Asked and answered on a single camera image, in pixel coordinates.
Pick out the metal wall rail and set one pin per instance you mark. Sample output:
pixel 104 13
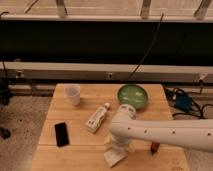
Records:
pixel 107 72

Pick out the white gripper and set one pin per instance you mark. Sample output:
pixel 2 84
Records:
pixel 118 147

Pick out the black object on floor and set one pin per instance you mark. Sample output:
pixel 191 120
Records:
pixel 4 133

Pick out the white plastic bottle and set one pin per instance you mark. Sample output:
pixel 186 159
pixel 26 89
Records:
pixel 96 119

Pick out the black phone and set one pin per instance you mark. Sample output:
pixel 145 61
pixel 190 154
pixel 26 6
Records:
pixel 62 138

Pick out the white sponge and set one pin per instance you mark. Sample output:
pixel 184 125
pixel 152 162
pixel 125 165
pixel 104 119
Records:
pixel 111 159

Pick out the green ceramic bowl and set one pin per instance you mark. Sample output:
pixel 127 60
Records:
pixel 134 95

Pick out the translucent plastic cup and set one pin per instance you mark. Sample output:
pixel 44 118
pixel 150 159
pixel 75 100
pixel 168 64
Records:
pixel 72 92

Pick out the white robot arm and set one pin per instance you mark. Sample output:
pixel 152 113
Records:
pixel 192 134

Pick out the blue power box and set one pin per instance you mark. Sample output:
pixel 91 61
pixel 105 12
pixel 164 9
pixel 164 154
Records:
pixel 183 102

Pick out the red-brown small tool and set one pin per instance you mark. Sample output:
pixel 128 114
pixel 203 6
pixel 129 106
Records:
pixel 154 148

